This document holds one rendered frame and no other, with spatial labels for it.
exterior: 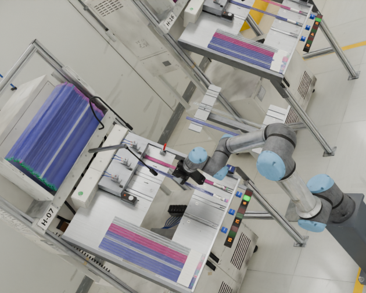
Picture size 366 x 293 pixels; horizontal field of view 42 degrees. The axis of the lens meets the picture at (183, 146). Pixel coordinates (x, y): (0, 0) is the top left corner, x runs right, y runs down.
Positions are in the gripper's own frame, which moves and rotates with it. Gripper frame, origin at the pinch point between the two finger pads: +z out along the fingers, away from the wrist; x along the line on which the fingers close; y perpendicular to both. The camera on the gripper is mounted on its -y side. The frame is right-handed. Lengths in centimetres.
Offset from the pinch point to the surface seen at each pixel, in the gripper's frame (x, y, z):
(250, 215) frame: -21, -52, 42
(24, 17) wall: -116, 164, 118
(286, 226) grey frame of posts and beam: -21, -72, 31
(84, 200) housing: 29, 39, 15
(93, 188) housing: 20.4, 37.9, 15.6
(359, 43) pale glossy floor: -207, -86, 48
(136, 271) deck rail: 49, -1, 11
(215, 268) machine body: 16, -47, 51
